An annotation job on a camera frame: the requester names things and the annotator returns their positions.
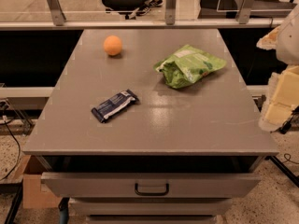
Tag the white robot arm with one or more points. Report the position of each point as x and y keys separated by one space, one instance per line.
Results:
x=287 y=49

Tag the black drawer handle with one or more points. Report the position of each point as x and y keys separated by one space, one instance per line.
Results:
x=151 y=191

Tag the cardboard box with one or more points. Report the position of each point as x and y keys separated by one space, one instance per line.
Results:
x=34 y=194

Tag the green chip bag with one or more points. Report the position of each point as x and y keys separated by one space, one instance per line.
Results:
x=188 y=65

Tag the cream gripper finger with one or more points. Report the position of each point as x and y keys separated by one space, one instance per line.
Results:
x=268 y=41
x=282 y=98

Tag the grey open top drawer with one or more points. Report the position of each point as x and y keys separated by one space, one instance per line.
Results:
x=122 y=185

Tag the orange fruit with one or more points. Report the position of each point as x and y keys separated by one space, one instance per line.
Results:
x=112 y=45

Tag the grey bottom drawer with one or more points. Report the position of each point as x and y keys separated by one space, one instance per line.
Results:
x=151 y=220

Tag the person legs in background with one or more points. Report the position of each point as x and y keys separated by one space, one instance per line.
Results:
x=145 y=9

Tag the blue rxbar blueberry wrapper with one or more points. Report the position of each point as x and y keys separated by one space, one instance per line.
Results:
x=114 y=105

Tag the metal guard rail frame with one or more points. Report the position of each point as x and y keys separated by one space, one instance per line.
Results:
x=81 y=14

